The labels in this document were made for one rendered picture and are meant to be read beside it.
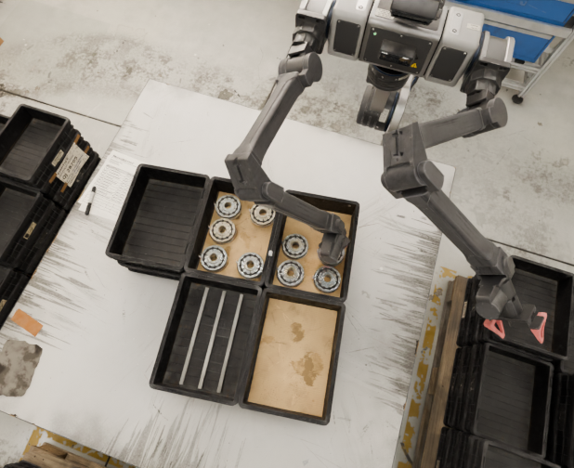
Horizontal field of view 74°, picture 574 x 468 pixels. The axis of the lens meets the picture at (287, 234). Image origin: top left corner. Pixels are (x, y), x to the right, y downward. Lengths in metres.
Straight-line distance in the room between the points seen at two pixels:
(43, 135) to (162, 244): 1.17
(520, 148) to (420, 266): 1.65
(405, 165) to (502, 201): 2.11
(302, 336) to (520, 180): 2.05
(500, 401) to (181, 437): 1.40
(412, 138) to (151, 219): 1.14
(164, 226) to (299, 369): 0.77
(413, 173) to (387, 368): 0.99
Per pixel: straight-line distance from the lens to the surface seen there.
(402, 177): 0.82
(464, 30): 1.23
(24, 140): 2.58
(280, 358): 1.45
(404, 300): 1.68
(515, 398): 2.17
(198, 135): 1.97
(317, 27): 1.21
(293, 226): 1.56
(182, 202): 1.65
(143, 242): 1.63
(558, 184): 3.17
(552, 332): 2.17
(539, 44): 3.10
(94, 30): 3.74
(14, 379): 1.87
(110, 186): 1.95
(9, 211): 2.54
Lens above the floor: 2.27
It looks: 69 degrees down
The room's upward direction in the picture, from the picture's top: 1 degrees clockwise
